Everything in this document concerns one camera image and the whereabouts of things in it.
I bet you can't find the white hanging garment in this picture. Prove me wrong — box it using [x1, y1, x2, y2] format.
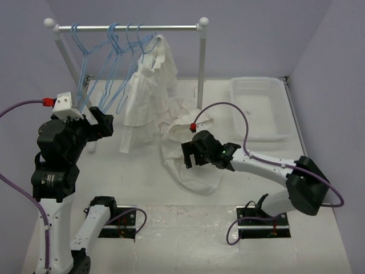
[120, 34, 177, 154]

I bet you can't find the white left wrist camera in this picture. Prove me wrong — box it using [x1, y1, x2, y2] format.
[52, 92, 84, 121]

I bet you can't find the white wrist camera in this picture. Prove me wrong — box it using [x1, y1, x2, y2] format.
[189, 120, 213, 133]
[52, 92, 84, 121]

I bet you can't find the white plastic basket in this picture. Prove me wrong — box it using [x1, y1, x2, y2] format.
[230, 77, 294, 142]

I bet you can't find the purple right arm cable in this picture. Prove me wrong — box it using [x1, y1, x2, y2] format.
[226, 102, 345, 246]

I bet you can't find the white skirt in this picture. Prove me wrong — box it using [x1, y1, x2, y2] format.
[160, 98, 222, 195]

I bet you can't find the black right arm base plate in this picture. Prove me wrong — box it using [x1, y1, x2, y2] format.
[236, 201, 291, 239]

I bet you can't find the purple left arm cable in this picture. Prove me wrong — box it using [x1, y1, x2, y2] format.
[0, 98, 148, 272]

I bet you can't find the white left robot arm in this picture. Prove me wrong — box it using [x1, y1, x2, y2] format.
[31, 107, 119, 273]

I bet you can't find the white clothes rack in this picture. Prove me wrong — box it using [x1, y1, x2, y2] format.
[44, 17, 209, 112]

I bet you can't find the blue hanger holding garment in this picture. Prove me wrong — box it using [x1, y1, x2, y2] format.
[136, 23, 161, 64]

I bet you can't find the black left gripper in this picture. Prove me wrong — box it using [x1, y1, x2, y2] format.
[60, 105, 113, 160]

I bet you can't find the blue wire hanger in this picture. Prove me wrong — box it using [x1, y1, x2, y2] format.
[70, 23, 109, 112]

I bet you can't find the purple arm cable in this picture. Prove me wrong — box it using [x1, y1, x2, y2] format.
[0, 98, 148, 272]
[226, 102, 345, 246]

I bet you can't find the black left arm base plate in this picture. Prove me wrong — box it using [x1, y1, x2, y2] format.
[99, 210, 136, 240]

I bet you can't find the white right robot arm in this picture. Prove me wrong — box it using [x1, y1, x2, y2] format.
[181, 130, 329, 224]

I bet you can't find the blue empty hangers bunch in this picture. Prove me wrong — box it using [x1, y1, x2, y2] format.
[98, 23, 141, 114]

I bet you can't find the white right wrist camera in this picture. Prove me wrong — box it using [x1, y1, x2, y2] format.
[189, 120, 213, 133]

